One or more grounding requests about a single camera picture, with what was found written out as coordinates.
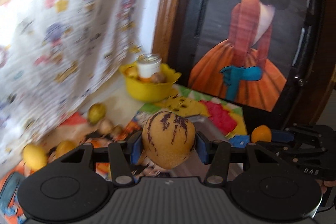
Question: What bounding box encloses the white patterned curtain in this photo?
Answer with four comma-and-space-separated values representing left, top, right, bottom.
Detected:
0, 0, 169, 164

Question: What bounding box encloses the small orange fruit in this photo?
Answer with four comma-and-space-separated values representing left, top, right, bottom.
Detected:
251, 125, 272, 143

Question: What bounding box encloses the yellow lemon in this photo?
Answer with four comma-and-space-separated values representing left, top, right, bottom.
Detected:
22, 143, 48, 170

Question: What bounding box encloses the wooden door frame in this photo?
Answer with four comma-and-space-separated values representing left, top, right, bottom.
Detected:
152, 0, 179, 63

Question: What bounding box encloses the striped yellow pepino melon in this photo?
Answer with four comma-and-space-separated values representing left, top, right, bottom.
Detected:
142, 111, 196, 169

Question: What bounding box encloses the girl painting poster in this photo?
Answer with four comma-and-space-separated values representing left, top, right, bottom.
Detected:
188, 0, 307, 111

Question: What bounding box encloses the Winnie the Pooh drawing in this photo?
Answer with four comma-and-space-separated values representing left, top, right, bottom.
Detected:
138, 85, 247, 139

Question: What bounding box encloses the silver metal tray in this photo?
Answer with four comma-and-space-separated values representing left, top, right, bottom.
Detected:
169, 115, 243, 181

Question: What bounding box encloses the green yellow mango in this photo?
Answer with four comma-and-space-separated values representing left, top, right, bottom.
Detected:
87, 103, 106, 124

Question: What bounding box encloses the striped pepino in bowl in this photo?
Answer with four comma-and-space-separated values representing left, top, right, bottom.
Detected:
150, 72, 166, 84

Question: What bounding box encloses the glass jar with white label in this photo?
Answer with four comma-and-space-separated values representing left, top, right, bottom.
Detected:
137, 53, 162, 79

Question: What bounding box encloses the yellow fruit in bowl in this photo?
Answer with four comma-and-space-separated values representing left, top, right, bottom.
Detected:
124, 66, 138, 79

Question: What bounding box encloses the small brown fruit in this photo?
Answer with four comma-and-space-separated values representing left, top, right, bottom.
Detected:
97, 118, 114, 135

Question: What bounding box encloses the yellow plastic bowl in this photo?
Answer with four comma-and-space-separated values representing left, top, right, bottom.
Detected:
119, 62, 182, 103

